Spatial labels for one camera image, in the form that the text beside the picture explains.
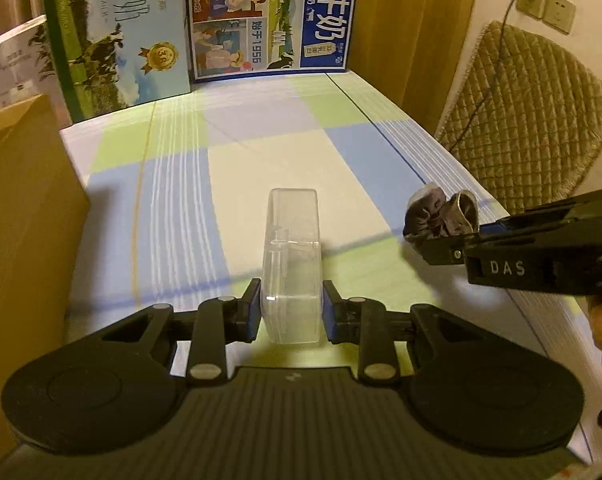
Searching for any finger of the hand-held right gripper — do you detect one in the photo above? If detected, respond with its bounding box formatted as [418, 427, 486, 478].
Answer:
[480, 187, 602, 236]
[421, 220, 602, 267]

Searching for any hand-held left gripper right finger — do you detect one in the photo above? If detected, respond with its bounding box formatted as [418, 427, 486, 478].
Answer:
[321, 281, 482, 386]

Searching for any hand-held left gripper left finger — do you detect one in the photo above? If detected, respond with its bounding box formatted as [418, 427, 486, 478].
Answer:
[101, 277, 263, 387]

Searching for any dark scrunchie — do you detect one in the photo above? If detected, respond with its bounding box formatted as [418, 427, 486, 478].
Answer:
[402, 185, 480, 252]

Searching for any clear plastic box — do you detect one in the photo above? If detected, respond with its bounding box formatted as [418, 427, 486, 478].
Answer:
[261, 188, 323, 346]

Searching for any cardboard box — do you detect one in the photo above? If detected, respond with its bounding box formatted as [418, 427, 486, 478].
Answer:
[0, 94, 92, 471]

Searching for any quilted brown chair cover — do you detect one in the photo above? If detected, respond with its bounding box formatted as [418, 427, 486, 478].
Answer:
[433, 20, 602, 217]

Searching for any checked tablecloth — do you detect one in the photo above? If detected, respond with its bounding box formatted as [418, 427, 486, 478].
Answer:
[58, 71, 602, 466]

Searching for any wooden wardrobe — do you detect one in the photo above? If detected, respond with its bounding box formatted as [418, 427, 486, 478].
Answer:
[358, 0, 483, 134]

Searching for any blue milk carton box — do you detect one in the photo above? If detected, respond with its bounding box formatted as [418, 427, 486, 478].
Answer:
[185, 0, 365, 84]

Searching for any green milk carton box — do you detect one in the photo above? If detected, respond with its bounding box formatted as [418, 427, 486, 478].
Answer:
[37, 0, 192, 124]

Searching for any white printed box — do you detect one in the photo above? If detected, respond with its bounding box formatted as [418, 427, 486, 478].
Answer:
[0, 15, 72, 126]

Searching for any grey charger cable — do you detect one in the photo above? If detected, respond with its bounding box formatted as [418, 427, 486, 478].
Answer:
[454, 0, 525, 157]

